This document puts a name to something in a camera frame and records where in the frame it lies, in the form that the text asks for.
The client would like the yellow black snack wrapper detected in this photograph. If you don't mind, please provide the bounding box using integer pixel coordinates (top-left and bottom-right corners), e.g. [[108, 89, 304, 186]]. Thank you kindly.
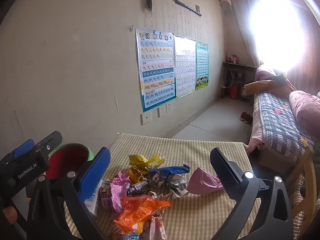
[[127, 165, 148, 183]]

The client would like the pink plastic bag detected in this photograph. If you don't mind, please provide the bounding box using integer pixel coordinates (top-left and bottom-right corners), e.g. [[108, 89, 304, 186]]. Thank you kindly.
[[186, 167, 224, 194]]

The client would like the orange snack wrapper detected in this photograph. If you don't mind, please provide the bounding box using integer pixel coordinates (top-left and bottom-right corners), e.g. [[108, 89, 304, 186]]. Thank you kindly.
[[113, 196, 172, 235]]

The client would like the metal shelf desk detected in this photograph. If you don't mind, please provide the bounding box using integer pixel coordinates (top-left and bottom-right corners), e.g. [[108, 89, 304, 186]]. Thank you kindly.
[[221, 61, 258, 105]]

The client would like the wooden chair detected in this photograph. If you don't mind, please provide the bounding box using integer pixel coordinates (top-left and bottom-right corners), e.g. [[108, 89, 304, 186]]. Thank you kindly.
[[284, 147, 318, 240]]

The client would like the blue lettered wall poster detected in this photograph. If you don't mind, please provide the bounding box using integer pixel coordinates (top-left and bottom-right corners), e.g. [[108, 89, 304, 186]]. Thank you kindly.
[[135, 28, 176, 113]]

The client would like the black wall bracket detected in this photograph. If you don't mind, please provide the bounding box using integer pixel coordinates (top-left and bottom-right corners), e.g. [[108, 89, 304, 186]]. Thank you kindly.
[[174, 0, 202, 17]]

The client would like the pink snack wrapper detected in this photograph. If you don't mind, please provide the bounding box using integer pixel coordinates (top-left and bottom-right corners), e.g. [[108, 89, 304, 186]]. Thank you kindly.
[[110, 171, 132, 213]]

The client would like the orange pillow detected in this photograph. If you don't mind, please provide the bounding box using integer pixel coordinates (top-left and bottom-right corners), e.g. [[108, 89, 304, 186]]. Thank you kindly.
[[244, 79, 278, 96]]

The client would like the dark clothing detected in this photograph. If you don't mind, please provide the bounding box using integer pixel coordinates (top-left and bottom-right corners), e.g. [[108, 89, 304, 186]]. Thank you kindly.
[[271, 73, 288, 86]]

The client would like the pink patterned curtain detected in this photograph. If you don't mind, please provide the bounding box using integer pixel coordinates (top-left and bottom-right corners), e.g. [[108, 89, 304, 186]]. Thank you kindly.
[[287, 5, 320, 94], [228, 0, 261, 68]]

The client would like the pink white wrapper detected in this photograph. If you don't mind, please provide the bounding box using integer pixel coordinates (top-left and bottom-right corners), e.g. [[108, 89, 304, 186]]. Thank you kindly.
[[149, 216, 167, 240]]

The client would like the pink blanket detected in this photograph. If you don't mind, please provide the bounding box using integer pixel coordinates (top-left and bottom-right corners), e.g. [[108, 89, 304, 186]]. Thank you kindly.
[[289, 89, 320, 132]]

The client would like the blue silver snack wrapper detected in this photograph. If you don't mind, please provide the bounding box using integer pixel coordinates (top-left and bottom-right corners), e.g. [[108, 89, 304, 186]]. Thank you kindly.
[[149, 173, 188, 199]]

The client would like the brown drink carton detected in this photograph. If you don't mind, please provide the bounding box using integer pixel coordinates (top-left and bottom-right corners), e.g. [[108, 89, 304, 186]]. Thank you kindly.
[[129, 180, 150, 196]]

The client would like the green red plastic bin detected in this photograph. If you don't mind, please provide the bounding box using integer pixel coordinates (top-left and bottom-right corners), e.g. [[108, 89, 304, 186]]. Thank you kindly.
[[46, 143, 94, 180]]

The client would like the person's left hand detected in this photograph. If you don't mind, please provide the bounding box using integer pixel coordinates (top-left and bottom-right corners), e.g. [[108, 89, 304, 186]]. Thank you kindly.
[[2, 206, 17, 225]]

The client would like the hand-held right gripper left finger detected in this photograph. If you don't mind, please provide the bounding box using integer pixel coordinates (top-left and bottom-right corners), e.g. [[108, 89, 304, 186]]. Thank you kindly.
[[26, 147, 112, 240]]

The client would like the white chart wall poster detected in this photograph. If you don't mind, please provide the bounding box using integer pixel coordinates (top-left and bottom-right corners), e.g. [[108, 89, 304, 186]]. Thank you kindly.
[[174, 35, 197, 99]]

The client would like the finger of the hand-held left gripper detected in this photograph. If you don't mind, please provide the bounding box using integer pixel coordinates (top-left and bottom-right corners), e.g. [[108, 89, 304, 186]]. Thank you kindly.
[[32, 131, 63, 155], [12, 138, 36, 159]]

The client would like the folded pink bedding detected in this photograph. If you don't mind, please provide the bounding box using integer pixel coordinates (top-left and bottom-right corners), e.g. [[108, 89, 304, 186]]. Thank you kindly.
[[254, 64, 297, 93]]

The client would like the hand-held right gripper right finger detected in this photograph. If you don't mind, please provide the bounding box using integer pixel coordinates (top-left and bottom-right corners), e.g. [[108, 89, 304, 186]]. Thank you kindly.
[[209, 147, 294, 240]]

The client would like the white blue milk carton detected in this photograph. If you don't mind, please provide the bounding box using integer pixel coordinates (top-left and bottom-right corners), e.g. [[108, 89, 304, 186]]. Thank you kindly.
[[84, 180, 103, 217]]

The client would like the checkered tablecloth table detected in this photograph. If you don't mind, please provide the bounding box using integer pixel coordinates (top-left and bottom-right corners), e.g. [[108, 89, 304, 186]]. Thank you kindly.
[[64, 133, 258, 240]]

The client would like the green number wall poster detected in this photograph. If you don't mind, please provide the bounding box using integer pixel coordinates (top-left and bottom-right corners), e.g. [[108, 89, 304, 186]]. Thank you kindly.
[[195, 41, 209, 91]]

